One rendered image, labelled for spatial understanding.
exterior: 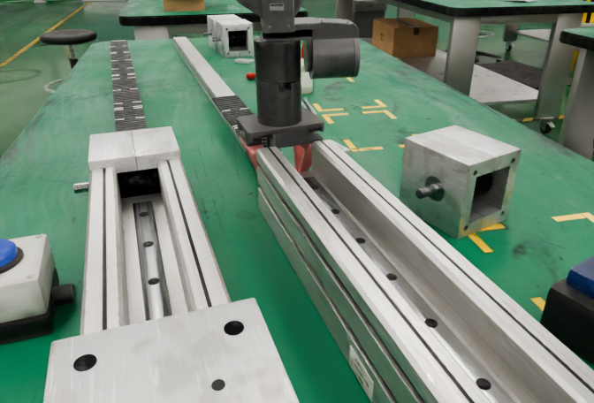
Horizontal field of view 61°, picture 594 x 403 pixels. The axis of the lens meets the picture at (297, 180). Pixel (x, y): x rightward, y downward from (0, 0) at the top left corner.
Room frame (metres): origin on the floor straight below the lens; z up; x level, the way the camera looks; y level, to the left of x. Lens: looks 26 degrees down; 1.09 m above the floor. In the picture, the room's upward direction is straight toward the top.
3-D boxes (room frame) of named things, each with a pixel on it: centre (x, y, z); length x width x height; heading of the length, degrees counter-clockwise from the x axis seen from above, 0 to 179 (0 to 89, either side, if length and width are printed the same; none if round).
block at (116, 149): (0.56, 0.21, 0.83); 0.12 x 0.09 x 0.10; 109
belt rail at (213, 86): (1.22, 0.23, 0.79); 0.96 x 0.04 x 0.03; 19
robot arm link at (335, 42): (0.63, -0.02, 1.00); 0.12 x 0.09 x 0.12; 96
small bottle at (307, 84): (1.12, -0.02, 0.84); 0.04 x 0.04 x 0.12
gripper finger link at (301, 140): (0.63, 0.01, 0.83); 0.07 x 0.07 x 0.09; 20
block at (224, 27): (1.55, 0.20, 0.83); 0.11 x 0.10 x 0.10; 108
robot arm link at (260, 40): (0.62, 0.02, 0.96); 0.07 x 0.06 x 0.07; 96
